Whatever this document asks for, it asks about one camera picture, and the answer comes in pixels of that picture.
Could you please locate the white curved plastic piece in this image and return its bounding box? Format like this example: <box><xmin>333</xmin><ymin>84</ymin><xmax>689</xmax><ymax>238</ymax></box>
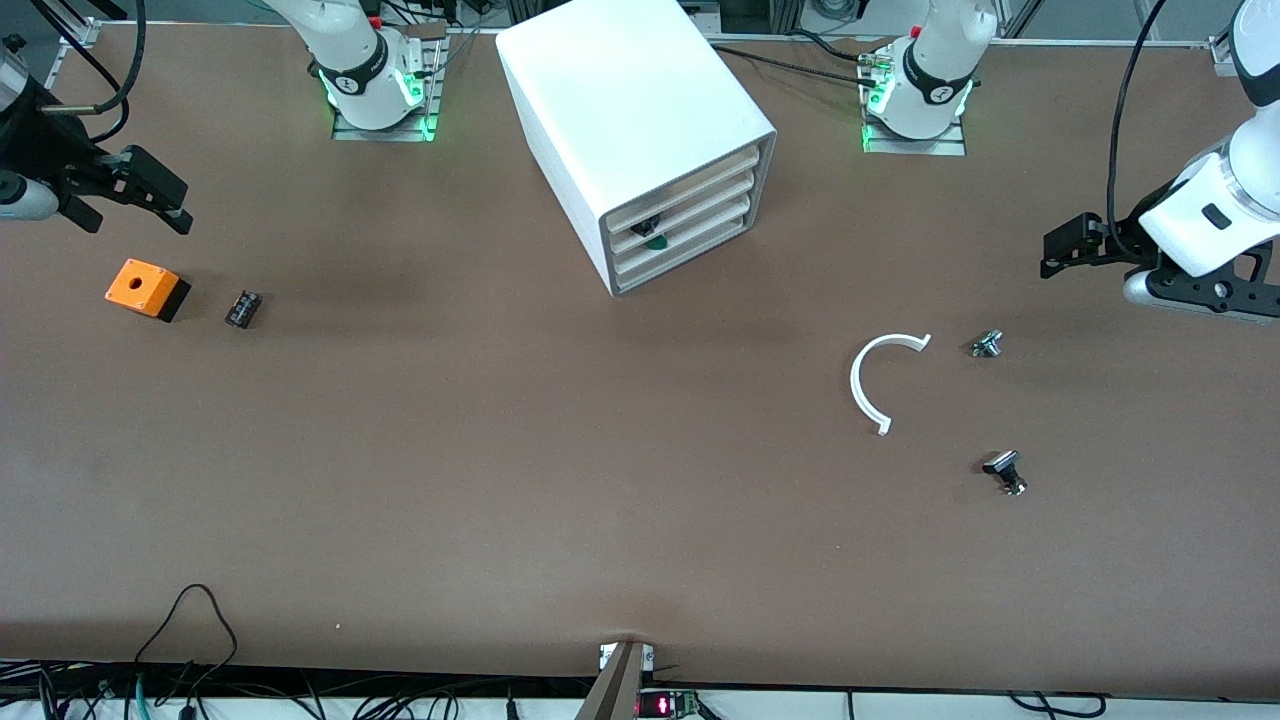
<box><xmin>850</xmin><ymin>333</ymin><xmax>933</xmax><ymax>437</ymax></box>

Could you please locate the circuit board with red display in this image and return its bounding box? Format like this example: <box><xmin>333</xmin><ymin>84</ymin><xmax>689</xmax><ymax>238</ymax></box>
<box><xmin>636</xmin><ymin>688</ymin><xmax>703</xmax><ymax>720</ymax></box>

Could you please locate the orange button enclosure box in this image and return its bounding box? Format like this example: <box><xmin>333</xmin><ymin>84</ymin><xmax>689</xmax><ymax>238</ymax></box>
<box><xmin>104</xmin><ymin>258</ymin><xmax>192</xmax><ymax>323</ymax></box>

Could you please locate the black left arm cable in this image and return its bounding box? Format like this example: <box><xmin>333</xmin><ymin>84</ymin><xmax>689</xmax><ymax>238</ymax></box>
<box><xmin>1105</xmin><ymin>0</ymin><xmax>1169</xmax><ymax>263</ymax></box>

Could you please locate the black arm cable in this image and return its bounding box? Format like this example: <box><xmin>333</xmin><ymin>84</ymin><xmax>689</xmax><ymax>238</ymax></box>
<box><xmin>30</xmin><ymin>0</ymin><xmax>148</xmax><ymax>116</ymax></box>
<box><xmin>1105</xmin><ymin>0</ymin><xmax>1169</xmax><ymax>263</ymax></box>

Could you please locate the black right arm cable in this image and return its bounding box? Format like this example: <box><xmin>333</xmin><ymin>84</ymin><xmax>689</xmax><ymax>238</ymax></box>
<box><xmin>30</xmin><ymin>0</ymin><xmax>148</xmax><ymax>116</ymax></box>

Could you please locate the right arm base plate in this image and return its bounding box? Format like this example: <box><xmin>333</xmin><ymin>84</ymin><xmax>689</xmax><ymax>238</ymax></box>
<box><xmin>332</xmin><ymin>30</ymin><xmax>448</xmax><ymax>142</ymax></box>

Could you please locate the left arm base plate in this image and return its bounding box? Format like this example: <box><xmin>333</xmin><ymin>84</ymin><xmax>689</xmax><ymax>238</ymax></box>
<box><xmin>862</xmin><ymin>40</ymin><xmax>969</xmax><ymax>156</ymax></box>

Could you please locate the short black table cable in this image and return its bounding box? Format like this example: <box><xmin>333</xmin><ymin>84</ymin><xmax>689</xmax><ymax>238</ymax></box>
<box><xmin>790</xmin><ymin>28</ymin><xmax>871</xmax><ymax>63</ymax></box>

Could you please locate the long black table cable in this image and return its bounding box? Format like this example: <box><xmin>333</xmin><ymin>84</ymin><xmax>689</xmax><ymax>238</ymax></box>
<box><xmin>712</xmin><ymin>44</ymin><xmax>881</xmax><ymax>89</ymax></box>

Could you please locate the black looped cable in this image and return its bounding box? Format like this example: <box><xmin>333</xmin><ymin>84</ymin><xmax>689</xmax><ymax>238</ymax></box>
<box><xmin>133</xmin><ymin>584</ymin><xmax>239</xmax><ymax>669</ymax></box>

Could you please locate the black curved cable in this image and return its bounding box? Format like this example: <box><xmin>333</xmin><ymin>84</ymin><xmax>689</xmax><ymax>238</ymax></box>
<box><xmin>1008</xmin><ymin>690</ymin><xmax>1109</xmax><ymax>719</ymax></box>

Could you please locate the brown camera mount bar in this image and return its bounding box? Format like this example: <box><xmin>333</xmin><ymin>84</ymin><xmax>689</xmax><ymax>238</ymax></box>
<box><xmin>575</xmin><ymin>641</ymin><xmax>649</xmax><ymax>720</ymax></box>

